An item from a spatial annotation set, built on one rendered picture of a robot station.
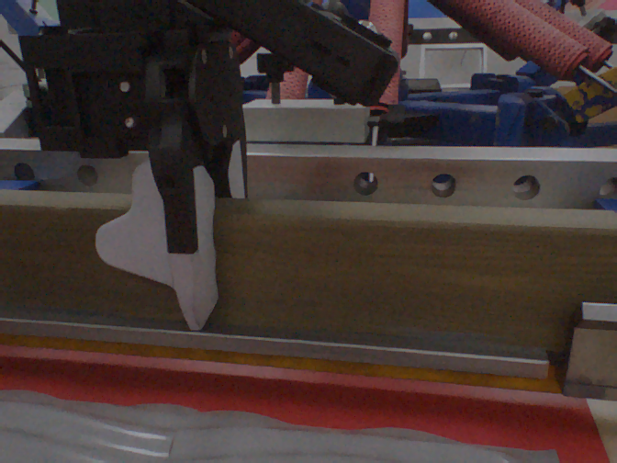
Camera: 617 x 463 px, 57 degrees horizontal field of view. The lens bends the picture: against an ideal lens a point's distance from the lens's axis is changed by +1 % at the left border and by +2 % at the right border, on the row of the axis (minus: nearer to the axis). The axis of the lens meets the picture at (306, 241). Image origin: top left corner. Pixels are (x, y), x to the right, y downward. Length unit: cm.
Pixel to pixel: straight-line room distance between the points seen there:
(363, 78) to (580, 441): 20
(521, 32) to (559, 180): 40
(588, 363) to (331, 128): 34
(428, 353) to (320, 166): 26
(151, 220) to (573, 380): 22
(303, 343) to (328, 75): 13
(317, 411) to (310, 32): 19
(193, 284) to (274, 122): 31
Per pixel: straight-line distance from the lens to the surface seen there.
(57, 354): 40
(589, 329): 29
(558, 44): 87
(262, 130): 57
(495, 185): 51
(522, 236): 28
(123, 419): 32
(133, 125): 28
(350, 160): 50
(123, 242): 30
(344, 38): 25
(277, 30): 26
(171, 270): 28
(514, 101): 90
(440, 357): 29
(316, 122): 56
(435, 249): 28
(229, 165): 31
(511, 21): 89
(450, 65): 441
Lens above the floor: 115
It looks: 21 degrees down
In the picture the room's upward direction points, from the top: 1 degrees counter-clockwise
